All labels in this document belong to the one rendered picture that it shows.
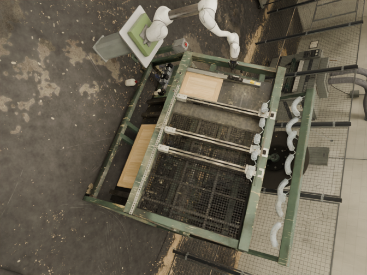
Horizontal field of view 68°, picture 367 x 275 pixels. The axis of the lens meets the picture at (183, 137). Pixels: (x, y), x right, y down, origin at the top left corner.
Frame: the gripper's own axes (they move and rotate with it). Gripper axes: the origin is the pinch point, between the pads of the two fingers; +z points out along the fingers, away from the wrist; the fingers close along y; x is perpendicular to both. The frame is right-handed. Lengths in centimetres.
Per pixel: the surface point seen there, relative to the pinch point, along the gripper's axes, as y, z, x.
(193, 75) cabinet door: 47, 14, 11
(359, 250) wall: -325, 359, 109
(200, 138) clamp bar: 13, 9, 95
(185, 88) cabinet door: 50, 14, 33
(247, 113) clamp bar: -31, 9, 50
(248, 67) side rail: -18.6, 11.9, -17.0
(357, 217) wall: -325, 371, 39
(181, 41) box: 70, -12, -17
